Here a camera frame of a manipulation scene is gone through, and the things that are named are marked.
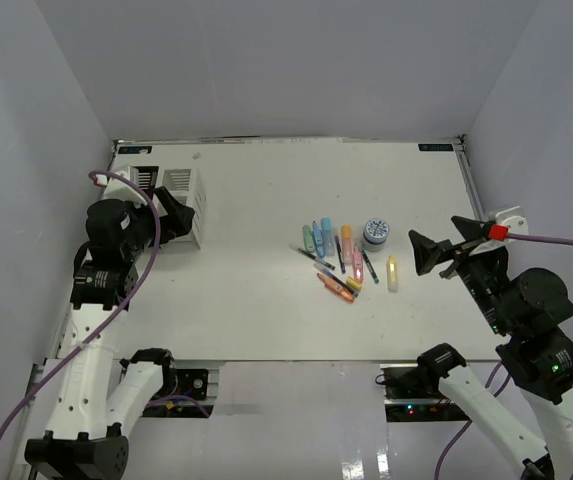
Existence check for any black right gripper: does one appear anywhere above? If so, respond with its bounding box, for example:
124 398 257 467
407 214 514 335

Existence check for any green gel pen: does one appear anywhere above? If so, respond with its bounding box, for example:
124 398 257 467
361 248 379 284

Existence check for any purple gel pen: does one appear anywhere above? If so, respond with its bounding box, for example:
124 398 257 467
334 234 346 274

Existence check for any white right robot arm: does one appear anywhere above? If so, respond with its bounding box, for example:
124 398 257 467
408 212 573 479

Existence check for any black gel pen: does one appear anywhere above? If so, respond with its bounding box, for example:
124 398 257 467
289 243 336 271

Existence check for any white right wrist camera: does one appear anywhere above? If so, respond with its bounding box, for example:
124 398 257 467
477 206 529 253

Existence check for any yellow highlighter cap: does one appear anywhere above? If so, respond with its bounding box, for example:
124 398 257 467
346 277 362 292

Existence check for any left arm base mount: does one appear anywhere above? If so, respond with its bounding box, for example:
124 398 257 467
115 367 222 419

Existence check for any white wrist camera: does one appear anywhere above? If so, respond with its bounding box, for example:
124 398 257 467
477 206 529 253
93 165 153 206

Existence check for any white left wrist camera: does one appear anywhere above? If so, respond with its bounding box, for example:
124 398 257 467
93 165 153 206

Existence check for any orange capped highlighter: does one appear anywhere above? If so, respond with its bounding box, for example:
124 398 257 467
341 224 353 262

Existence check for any white slotted organizer box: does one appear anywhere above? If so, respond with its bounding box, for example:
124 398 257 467
157 168 207 248

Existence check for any black slotted organizer box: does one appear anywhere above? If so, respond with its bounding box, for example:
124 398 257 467
132 166 159 190

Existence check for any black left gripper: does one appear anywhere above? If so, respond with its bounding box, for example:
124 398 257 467
122 186 194 262

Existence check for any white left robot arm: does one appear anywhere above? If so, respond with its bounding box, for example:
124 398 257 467
24 187 195 479

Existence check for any green capped highlighter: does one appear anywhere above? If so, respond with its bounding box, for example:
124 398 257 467
302 225 316 253

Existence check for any pink highlighter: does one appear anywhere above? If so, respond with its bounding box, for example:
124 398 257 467
352 243 364 283

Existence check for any light blue L-point highlighter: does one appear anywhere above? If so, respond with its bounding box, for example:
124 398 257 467
321 217 335 256

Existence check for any blue white tape roll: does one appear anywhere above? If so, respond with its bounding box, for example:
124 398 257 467
362 218 390 252

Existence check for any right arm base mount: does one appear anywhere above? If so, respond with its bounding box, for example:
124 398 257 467
375 364 469 423

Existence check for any yellow highlighter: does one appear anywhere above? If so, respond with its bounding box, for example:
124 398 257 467
387 255 399 292

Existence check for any blue uncapped highlighter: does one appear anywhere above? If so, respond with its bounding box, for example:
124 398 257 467
312 221 325 258

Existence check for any blue gel pen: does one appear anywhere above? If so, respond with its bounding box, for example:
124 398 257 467
314 263 359 297

